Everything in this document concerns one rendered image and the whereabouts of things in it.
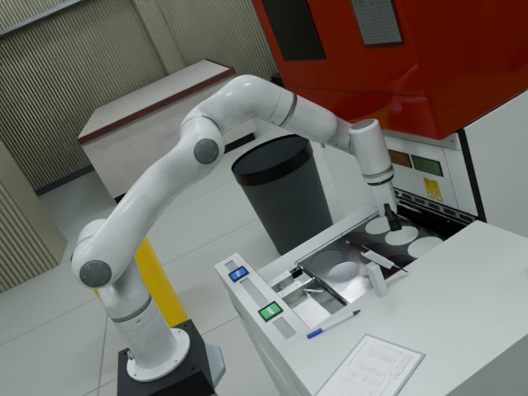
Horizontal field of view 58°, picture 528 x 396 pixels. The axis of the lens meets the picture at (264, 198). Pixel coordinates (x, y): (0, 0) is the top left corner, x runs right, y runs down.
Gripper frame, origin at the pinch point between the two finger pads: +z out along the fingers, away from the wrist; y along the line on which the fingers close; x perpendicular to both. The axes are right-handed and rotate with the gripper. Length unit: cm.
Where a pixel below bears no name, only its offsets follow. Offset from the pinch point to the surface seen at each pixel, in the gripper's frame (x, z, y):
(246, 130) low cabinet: -194, 80, -446
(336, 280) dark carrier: -19.4, 8.1, 10.4
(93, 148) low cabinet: -355, 20, -365
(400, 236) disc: -0.3, 7.9, -5.4
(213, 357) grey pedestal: -59, 16, 25
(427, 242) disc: 7.0, 7.9, 0.9
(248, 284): -45.2, 2.4, 11.1
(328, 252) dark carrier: -23.3, 8.0, -5.3
